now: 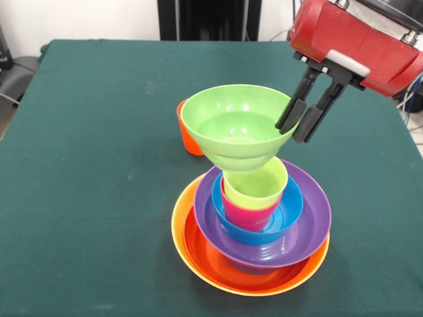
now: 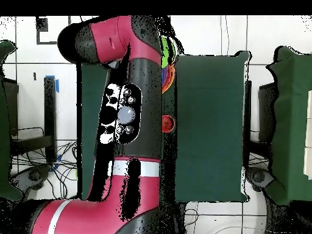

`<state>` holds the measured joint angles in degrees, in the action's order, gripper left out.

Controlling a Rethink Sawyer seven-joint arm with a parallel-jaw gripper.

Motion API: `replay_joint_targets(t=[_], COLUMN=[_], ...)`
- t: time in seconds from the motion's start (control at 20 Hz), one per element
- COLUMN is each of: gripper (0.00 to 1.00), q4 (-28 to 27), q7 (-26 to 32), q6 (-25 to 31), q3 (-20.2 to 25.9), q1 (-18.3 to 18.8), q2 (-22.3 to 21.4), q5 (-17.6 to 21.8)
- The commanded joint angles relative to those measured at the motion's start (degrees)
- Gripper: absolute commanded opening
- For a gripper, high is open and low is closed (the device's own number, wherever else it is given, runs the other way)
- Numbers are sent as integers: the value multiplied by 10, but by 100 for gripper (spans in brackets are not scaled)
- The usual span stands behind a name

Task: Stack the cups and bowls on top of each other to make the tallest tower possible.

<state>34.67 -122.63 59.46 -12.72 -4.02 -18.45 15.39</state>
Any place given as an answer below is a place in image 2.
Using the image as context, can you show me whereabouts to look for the dark green tablecloth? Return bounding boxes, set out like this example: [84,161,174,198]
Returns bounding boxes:
[76,49,252,204]

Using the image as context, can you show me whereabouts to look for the beige boxes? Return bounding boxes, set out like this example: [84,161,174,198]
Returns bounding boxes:
[303,90,312,180]

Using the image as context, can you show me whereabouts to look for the black furniture panel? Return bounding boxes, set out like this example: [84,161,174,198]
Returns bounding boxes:
[3,77,20,137]
[258,82,277,142]

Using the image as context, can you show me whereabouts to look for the orange plastic bowl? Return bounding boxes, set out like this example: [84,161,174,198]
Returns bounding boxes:
[161,63,176,94]

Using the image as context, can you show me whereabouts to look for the orange-red plastic cup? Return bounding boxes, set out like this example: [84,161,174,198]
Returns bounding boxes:
[161,115,176,133]

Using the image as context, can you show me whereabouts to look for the thin black cable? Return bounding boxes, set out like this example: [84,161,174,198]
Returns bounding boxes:
[220,15,230,55]

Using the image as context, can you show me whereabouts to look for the green plastic bowl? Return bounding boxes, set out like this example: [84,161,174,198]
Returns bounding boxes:
[161,35,177,69]

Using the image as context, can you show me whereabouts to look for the black frame with blue tape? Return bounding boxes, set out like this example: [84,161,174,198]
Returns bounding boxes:
[10,76,60,163]

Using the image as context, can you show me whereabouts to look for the black post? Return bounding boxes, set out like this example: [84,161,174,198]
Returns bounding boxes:
[244,80,252,137]

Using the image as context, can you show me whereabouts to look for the tangle of cables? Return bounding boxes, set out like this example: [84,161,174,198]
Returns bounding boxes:
[12,126,79,200]

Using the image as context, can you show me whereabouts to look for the dark grey office chair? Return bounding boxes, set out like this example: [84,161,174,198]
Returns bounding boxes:
[10,164,52,196]
[246,166,275,192]

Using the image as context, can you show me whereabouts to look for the green cloth side table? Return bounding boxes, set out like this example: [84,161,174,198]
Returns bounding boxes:
[0,40,24,202]
[265,46,312,205]

